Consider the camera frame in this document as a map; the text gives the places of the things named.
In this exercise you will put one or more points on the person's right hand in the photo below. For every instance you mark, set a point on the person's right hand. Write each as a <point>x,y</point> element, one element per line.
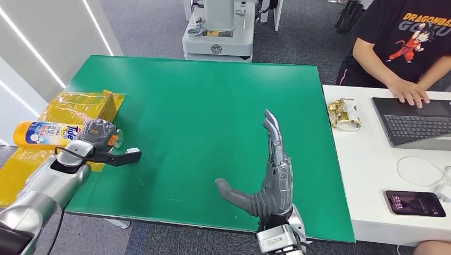
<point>408,92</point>

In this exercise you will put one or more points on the white desk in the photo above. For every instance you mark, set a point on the white desk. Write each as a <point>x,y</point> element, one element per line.
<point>363,169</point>

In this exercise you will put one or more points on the person's left forearm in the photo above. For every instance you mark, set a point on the person's left forearm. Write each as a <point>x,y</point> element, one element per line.
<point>437,72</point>

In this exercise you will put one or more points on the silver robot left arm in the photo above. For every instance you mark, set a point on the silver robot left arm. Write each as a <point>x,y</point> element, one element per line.
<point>46,190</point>

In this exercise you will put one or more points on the white furniture panel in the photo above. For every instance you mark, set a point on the white furniture panel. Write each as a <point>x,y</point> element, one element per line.
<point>278,14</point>

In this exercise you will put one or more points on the person's right forearm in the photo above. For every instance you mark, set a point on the person's right forearm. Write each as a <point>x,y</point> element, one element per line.
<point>371,63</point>

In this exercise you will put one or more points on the green table mat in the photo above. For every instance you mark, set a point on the green table mat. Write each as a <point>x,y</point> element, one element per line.
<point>197,105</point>

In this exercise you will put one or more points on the black smartphone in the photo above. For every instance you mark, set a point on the black smartphone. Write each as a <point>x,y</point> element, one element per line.
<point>415,204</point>

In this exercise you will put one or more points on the black chair base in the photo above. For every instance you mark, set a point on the black chair base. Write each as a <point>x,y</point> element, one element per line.
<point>347,21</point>

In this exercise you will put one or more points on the person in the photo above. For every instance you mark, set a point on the person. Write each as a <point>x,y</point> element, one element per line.
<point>394,31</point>

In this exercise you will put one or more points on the gold foil wrapper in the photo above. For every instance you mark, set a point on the gold foil wrapper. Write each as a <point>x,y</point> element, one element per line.
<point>342,114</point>

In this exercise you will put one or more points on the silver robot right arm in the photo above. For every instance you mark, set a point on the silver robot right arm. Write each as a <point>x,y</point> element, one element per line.
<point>299,225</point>

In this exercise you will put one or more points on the white robot base machine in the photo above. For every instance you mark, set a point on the white robot base machine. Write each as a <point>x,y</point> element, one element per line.
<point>218,42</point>

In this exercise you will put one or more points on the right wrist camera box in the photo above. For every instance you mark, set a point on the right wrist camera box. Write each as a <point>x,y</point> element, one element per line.
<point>276,239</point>

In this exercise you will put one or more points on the orange detergent bottle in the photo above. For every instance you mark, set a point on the orange detergent bottle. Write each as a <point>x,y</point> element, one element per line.
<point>46,134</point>

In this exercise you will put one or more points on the person's knee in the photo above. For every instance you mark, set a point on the person's knee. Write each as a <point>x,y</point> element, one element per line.
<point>433,249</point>

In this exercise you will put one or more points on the yellow taped cardboard box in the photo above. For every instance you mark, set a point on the yellow taped cardboard box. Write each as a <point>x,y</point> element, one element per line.
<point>84,105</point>

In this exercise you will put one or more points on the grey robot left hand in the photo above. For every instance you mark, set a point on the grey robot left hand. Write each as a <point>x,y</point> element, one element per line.
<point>97,135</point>

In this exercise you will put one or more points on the grey laptop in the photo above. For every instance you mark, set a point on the grey laptop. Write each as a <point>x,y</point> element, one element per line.
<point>412,126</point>

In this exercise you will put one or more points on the white table foot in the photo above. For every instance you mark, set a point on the white table foot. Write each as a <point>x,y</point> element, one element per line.
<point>118,223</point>

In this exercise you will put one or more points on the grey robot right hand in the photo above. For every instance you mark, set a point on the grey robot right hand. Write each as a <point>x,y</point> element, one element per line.
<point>278,190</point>

